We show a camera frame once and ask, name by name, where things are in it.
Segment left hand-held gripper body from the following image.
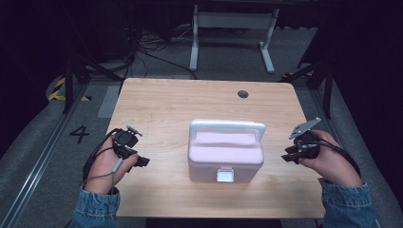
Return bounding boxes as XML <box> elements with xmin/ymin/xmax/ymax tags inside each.
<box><xmin>112</xmin><ymin>123</ymin><xmax>144</xmax><ymax>161</ymax></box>

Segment person's left hand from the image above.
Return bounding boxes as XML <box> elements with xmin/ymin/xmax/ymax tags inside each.
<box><xmin>84</xmin><ymin>136</ymin><xmax>140</xmax><ymax>195</ymax></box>

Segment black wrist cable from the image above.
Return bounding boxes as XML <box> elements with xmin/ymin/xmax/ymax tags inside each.
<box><xmin>308</xmin><ymin>139</ymin><xmax>362</xmax><ymax>179</ymax></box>

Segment grey cable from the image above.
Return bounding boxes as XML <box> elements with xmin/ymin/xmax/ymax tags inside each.
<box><xmin>81</xmin><ymin>157</ymin><xmax>124</xmax><ymax>195</ymax></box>

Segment black floor cables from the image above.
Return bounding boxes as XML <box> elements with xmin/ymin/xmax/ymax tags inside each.
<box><xmin>118</xmin><ymin>28</ymin><xmax>198</xmax><ymax>96</ymax></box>

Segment black tripod stand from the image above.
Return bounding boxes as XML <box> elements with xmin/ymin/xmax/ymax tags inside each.
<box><xmin>62</xmin><ymin>53</ymin><xmax>125</xmax><ymax>115</ymax></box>
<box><xmin>279</xmin><ymin>60</ymin><xmax>334</xmax><ymax>121</ymax></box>

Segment person's right hand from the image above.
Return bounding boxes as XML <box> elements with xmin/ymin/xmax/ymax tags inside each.
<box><xmin>297</xmin><ymin>129</ymin><xmax>363</xmax><ymax>187</ymax></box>

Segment pink storage box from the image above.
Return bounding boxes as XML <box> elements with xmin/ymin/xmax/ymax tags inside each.
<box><xmin>186</xmin><ymin>118</ymin><xmax>267</xmax><ymax>184</ymax></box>

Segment metal floor rail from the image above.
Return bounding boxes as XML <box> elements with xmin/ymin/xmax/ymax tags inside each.
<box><xmin>0</xmin><ymin>83</ymin><xmax>90</xmax><ymax>228</ymax></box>

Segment yellow black floor tape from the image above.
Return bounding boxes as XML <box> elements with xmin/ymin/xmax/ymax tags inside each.
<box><xmin>47</xmin><ymin>77</ymin><xmax>92</xmax><ymax>103</ymax></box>

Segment white metal desk frame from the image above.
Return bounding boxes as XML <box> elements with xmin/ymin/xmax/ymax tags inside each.
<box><xmin>188</xmin><ymin>4</ymin><xmax>280</xmax><ymax>75</ymax></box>

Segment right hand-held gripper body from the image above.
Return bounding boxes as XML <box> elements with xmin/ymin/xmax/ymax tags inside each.
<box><xmin>287</xmin><ymin>117</ymin><xmax>322</xmax><ymax>161</ymax></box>

